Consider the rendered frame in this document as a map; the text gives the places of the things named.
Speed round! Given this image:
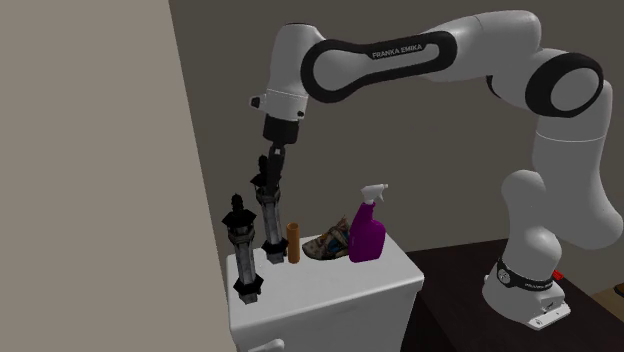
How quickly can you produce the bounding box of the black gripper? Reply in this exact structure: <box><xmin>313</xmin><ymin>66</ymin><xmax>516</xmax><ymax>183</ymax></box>
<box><xmin>262</xmin><ymin>113</ymin><xmax>301</xmax><ymax>192</ymax></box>

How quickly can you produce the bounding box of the black grey tower figure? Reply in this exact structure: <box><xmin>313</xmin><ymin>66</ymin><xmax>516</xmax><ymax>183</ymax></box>
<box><xmin>249</xmin><ymin>154</ymin><xmax>289</xmax><ymax>266</ymax></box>
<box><xmin>221</xmin><ymin>192</ymin><xmax>265</xmax><ymax>306</ymax></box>

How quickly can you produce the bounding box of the orange brown cylinder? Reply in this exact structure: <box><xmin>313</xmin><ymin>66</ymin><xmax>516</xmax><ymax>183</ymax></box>
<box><xmin>285</xmin><ymin>222</ymin><xmax>301</xmax><ymax>265</ymax></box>

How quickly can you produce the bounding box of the patterned shoe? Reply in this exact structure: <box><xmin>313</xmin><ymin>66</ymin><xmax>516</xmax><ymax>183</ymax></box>
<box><xmin>301</xmin><ymin>215</ymin><xmax>353</xmax><ymax>262</ymax></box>

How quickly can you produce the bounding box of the purple spray bottle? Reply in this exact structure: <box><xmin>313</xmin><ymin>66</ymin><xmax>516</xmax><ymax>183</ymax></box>
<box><xmin>347</xmin><ymin>183</ymin><xmax>390</xmax><ymax>264</ymax></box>

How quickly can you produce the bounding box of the dark robot stand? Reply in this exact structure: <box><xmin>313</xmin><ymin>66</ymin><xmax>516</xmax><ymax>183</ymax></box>
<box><xmin>399</xmin><ymin>238</ymin><xmax>624</xmax><ymax>352</ymax></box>

